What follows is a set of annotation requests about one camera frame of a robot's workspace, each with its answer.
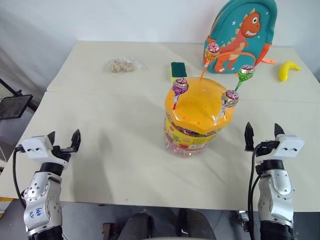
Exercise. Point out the yellow green sponge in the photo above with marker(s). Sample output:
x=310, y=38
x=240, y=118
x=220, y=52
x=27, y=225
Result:
x=178, y=71

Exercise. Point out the green-wrapped lollipop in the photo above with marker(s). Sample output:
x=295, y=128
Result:
x=246, y=72

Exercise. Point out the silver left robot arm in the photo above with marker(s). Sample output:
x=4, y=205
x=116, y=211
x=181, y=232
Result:
x=37, y=192

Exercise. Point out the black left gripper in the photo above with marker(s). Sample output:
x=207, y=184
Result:
x=62, y=153

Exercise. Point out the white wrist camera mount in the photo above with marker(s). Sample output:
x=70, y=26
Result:
x=37, y=147
x=288, y=148

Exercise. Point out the clear bag of snacks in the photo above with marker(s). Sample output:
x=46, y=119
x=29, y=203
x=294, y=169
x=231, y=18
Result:
x=121, y=66

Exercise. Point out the orange-stick lollipop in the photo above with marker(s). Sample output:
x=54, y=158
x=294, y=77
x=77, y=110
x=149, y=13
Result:
x=212, y=51

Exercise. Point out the purple-wrapped lollipop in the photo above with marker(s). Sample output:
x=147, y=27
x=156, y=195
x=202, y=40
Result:
x=180, y=86

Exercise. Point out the yellow toy banana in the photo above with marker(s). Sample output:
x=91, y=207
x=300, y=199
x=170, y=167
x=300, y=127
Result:
x=287, y=70

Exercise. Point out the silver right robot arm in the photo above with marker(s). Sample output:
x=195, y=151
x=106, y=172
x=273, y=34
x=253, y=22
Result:
x=275, y=195

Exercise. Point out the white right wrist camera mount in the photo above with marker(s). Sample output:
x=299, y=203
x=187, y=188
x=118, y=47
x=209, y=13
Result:
x=288, y=148

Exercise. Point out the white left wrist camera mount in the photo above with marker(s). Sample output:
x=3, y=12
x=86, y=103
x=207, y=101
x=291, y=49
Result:
x=37, y=147

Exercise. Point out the orange-lidded lollipop jar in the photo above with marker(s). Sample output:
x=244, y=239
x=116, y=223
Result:
x=197, y=107

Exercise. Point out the metal table bracket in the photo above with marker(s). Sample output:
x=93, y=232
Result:
x=243, y=218

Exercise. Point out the teal dinosaur backpack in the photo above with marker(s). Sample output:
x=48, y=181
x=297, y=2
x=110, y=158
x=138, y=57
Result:
x=240, y=37

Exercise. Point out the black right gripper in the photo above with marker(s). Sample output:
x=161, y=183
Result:
x=266, y=148

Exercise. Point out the white-stick lollipop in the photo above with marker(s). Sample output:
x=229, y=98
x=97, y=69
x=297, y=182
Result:
x=230, y=98

